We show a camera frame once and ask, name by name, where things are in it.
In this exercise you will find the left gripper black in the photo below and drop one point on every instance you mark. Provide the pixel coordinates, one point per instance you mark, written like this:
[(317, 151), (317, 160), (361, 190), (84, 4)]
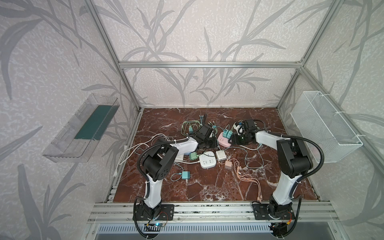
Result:
[(206, 133)]

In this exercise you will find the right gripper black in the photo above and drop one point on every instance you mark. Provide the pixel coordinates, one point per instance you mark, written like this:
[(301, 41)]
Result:
[(245, 128)]

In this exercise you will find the pink power strip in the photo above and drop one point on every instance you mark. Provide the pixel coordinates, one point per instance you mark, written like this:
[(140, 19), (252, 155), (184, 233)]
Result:
[(223, 141)]

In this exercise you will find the teal plugs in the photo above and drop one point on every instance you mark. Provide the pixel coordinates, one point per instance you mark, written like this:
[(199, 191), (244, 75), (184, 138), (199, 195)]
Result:
[(227, 134)]

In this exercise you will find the white power strip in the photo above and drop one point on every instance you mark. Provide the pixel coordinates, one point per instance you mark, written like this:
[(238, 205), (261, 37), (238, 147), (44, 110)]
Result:
[(207, 160)]

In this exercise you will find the white charger adapter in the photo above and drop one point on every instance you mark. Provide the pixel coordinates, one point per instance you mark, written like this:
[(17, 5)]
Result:
[(221, 155)]

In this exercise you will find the pink plug adapter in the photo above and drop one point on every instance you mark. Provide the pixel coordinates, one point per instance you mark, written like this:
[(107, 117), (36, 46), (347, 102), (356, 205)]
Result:
[(228, 165)]

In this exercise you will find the white plug adapter small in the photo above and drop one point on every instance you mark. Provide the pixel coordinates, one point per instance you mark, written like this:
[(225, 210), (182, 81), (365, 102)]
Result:
[(179, 158)]

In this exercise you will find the teal plug adapter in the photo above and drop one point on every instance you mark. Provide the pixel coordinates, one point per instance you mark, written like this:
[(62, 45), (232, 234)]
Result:
[(186, 175)]

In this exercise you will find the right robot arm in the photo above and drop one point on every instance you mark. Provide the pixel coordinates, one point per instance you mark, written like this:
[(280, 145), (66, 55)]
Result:
[(298, 158)]

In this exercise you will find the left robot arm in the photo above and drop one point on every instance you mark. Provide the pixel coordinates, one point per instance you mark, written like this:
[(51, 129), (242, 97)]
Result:
[(155, 163)]

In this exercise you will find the white wire mesh basket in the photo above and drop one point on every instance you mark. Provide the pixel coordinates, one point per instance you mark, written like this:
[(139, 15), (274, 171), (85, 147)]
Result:
[(318, 120)]

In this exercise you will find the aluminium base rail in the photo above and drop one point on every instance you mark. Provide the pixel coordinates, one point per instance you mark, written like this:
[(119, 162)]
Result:
[(213, 212)]

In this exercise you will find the clear plastic wall bin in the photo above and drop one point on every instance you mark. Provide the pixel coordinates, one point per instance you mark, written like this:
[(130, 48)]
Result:
[(79, 138)]

